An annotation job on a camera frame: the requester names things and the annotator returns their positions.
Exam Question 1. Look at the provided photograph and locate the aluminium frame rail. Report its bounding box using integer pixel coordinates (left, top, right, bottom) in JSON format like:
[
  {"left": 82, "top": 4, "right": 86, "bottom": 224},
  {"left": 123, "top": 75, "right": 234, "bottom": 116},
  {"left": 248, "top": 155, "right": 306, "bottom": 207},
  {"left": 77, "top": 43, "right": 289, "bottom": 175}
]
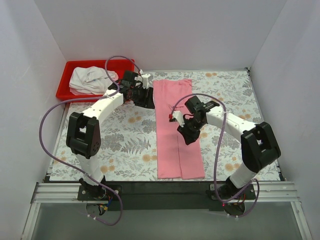
[{"left": 31, "top": 182, "right": 80, "bottom": 204}]

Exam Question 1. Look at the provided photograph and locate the pink t shirt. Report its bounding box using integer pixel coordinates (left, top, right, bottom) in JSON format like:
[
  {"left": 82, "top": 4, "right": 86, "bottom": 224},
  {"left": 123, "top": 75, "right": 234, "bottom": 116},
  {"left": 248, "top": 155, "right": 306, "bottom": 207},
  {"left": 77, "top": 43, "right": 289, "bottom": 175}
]
[{"left": 153, "top": 79, "right": 205, "bottom": 180}]

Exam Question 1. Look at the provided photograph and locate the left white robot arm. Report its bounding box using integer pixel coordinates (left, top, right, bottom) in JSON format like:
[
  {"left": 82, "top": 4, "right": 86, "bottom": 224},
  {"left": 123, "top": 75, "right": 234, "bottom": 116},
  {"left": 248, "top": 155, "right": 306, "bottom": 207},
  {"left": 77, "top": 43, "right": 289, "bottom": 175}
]
[{"left": 66, "top": 70, "right": 155, "bottom": 200}]

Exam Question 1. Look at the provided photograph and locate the white t shirt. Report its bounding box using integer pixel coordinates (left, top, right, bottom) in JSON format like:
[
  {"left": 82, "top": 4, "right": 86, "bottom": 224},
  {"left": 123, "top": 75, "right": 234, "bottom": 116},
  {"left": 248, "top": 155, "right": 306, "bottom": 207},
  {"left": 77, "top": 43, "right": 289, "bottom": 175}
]
[{"left": 69, "top": 66, "right": 119, "bottom": 96}]

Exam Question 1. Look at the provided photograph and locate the red plastic bin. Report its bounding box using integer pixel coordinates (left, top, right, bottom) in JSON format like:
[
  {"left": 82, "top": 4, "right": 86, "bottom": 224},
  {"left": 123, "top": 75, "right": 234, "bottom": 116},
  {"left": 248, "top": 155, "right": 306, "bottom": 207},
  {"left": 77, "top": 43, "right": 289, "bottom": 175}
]
[{"left": 55, "top": 59, "right": 135, "bottom": 101}]

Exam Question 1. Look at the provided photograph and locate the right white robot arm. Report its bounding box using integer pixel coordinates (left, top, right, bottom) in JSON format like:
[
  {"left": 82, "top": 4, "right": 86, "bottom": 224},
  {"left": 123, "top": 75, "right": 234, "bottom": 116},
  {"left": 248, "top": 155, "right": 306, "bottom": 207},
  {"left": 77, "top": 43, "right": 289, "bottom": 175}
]
[{"left": 169, "top": 94, "right": 281, "bottom": 199}]

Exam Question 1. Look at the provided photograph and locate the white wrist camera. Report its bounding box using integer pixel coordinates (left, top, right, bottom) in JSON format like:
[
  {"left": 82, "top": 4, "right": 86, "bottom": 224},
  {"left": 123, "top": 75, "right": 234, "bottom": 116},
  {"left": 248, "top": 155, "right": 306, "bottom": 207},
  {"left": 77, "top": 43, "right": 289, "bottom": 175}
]
[
  {"left": 169, "top": 111, "right": 185, "bottom": 127},
  {"left": 138, "top": 73, "right": 153, "bottom": 89}
]

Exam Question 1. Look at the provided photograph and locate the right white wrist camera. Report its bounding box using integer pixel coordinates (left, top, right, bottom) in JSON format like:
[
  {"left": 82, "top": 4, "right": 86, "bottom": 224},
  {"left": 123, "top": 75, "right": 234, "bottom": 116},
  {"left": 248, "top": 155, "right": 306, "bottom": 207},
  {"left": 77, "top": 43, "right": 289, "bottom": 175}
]
[{"left": 169, "top": 111, "right": 185, "bottom": 127}]

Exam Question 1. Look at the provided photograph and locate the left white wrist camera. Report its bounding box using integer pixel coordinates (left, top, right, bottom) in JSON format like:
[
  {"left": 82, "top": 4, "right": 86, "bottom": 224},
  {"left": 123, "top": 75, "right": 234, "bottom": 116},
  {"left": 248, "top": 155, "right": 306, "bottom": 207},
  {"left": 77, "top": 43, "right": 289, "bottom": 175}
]
[{"left": 138, "top": 73, "right": 153, "bottom": 89}]

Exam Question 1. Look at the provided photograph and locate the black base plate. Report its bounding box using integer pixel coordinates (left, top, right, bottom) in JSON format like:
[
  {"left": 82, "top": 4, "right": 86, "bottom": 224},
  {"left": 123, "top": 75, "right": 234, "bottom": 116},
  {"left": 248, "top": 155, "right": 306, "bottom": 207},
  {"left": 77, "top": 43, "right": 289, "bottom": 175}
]
[{"left": 77, "top": 180, "right": 258, "bottom": 212}]

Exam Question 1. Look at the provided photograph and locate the floral table mat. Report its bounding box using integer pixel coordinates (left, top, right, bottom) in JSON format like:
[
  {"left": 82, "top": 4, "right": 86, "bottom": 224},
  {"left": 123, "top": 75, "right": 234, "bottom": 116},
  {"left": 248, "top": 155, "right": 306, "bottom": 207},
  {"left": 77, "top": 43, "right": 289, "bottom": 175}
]
[{"left": 49, "top": 70, "right": 281, "bottom": 182}]

